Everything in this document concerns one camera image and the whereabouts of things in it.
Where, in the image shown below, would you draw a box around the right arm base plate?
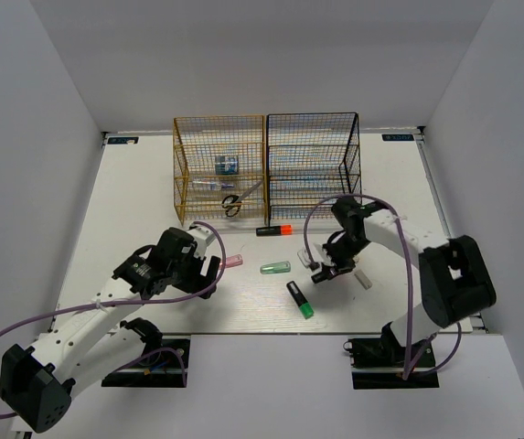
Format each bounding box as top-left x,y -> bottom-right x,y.
343,337 -> 440,391

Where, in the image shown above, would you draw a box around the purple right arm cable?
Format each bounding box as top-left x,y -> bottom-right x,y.
304,194 -> 464,380

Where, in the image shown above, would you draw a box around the blue table label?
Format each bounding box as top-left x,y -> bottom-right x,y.
107,136 -> 139,145
381,134 -> 414,142

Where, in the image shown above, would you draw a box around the blue white small box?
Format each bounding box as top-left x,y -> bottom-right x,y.
214,155 -> 239,176

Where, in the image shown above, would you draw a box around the left blue table label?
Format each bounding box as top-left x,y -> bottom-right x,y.
107,136 -> 139,145

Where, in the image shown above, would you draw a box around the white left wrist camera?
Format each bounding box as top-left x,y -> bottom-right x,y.
187,221 -> 216,259

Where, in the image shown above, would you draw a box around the orange cap black highlighter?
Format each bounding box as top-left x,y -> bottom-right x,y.
255,224 -> 293,237

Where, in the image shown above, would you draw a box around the green cap black highlighter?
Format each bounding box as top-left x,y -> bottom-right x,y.
286,281 -> 314,319

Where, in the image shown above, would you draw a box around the right blue table label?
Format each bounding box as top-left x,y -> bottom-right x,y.
381,134 -> 414,142

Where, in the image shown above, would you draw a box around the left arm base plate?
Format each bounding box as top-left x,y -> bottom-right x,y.
101,337 -> 191,389

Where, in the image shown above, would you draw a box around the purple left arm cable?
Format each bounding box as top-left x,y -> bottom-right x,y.
0,220 -> 227,420

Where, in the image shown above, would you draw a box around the white eraser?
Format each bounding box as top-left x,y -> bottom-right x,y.
354,270 -> 372,290

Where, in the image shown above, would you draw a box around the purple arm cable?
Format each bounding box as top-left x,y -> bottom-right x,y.
0,220 -> 227,420
304,194 -> 464,380

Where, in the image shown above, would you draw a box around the black wire basket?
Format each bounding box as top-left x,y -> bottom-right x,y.
265,112 -> 362,225

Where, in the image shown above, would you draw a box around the pink cap black highlighter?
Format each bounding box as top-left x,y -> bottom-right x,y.
311,266 -> 337,284

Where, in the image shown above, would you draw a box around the black handled scissors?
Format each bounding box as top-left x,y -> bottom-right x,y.
221,180 -> 262,218

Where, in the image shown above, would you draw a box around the green transparent correction tape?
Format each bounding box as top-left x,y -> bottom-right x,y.
260,261 -> 291,274

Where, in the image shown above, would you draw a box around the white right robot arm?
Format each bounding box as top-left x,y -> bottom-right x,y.
311,196 -> 497,369

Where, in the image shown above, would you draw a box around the yellow wire basket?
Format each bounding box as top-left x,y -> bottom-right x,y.
173,114 -> 267,224

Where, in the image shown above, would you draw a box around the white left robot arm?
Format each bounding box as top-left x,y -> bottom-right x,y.
0,221 -> 226,434

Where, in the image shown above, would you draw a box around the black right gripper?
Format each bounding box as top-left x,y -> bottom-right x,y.
318,232 -> 372,279

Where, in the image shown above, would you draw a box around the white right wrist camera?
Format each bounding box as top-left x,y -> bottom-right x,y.
297,244 -> 325,272

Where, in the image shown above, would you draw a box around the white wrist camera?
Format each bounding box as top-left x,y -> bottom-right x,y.
297,244 -> 325,272
187,221 -> 216,259

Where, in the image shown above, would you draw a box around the pink transparent correction tape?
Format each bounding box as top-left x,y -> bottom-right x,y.
219,254 -> 243,268

